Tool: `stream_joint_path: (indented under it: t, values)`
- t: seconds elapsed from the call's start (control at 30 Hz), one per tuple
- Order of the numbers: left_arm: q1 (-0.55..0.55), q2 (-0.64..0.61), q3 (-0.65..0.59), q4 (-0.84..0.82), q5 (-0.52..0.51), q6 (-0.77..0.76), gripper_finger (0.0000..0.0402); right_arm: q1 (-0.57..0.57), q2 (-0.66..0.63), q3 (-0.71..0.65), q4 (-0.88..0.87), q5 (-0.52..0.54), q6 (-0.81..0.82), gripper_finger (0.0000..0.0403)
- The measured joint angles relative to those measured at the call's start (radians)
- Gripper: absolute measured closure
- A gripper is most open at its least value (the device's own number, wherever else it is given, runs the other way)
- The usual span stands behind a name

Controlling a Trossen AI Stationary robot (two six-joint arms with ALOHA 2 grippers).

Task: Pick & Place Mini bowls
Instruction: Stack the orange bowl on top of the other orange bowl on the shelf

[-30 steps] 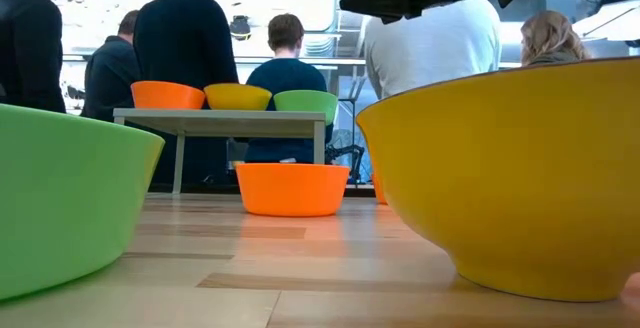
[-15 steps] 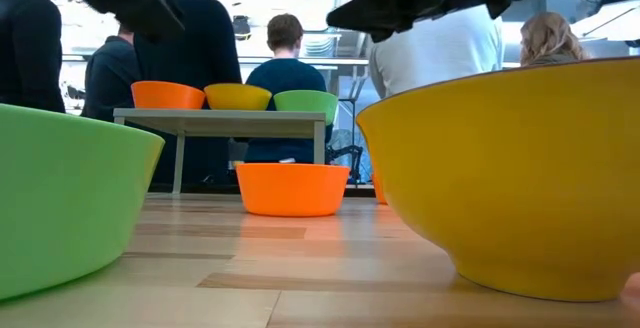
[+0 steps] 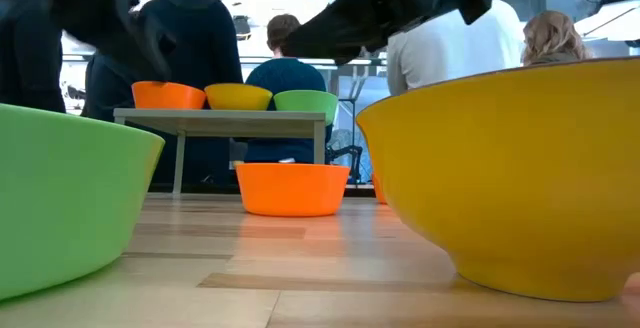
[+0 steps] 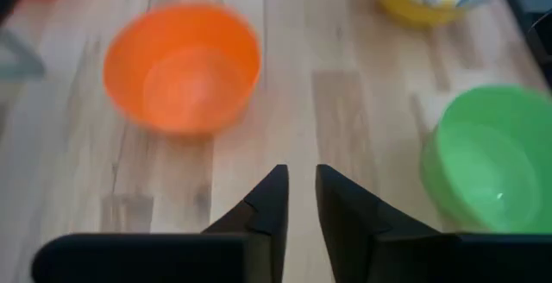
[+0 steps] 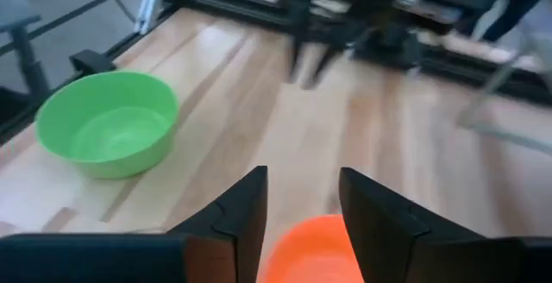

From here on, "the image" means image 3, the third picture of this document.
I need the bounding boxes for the black chair armrest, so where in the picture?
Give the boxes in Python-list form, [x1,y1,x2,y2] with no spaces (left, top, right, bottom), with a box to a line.
[325,143,365,185]

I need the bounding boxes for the yellow blue-patterned ceramic bowl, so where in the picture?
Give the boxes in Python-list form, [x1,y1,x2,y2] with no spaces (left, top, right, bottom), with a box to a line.
[355,56,640,303]
[204,83,274,112]

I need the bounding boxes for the green plastic mini bowl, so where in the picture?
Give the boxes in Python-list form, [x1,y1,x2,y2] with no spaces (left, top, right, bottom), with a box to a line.
[0,102,166,302]
[273,89,340,127]

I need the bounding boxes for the person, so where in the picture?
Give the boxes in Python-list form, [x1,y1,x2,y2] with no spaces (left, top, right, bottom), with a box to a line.
[521,10,595,68]
[82,0,245,189]
[386,0,525,98]
[243,13,330,165]
[0,0,67,114]

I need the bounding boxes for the green perforated metal shelf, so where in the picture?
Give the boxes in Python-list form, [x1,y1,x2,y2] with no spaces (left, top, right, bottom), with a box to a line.
[113,107,327,195]

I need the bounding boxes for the orange plastic mini bowl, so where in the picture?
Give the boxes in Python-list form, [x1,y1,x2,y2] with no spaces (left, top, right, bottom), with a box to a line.
[371,171,389,205]
[234,162,352,218]
[131,80,208,111]

